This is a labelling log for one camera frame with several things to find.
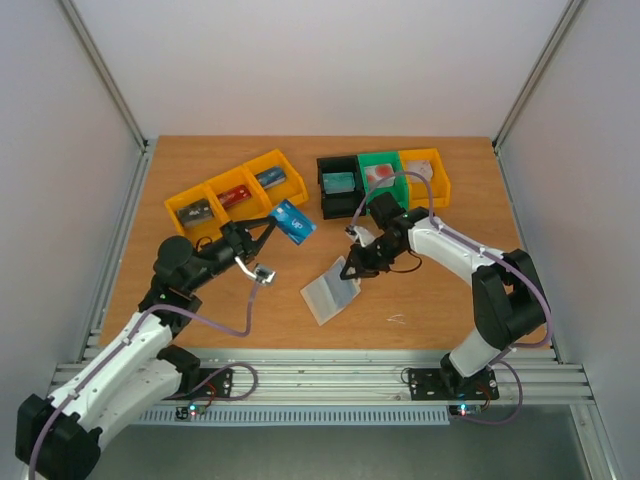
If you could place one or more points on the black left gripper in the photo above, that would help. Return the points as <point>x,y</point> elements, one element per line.
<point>238,236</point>

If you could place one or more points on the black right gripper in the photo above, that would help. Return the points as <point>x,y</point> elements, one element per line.
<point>370,253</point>

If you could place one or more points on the beige card holder wallet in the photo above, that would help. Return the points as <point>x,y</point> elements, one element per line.
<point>328,295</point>

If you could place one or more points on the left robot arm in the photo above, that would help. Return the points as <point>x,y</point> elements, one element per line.
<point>63,435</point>

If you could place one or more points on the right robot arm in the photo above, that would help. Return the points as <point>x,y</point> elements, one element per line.
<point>507,298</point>

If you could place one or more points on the yellow bin with red cards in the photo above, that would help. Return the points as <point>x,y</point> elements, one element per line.
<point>257,206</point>

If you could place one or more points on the yellow bin with blue cards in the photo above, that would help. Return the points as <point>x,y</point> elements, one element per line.
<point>293,189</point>

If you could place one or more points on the blue VIP card stack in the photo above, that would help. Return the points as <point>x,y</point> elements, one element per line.
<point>271,177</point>

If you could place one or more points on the green bin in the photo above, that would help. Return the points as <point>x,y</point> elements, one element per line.
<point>377,171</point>

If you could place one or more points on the right yellow bin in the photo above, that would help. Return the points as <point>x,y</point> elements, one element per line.
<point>426,162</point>

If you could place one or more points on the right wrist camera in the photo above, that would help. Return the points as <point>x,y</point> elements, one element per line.
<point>359,235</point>

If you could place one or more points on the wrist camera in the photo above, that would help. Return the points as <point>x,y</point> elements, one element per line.
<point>359,235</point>
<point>259,274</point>

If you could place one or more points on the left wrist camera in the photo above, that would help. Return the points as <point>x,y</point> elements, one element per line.
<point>259,274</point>

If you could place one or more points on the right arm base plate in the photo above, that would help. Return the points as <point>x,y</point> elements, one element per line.
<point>428,384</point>

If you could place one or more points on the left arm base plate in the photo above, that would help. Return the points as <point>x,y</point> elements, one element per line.
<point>215,382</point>

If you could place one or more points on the grey slotted cable duct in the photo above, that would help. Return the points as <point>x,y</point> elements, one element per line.
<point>284,416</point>

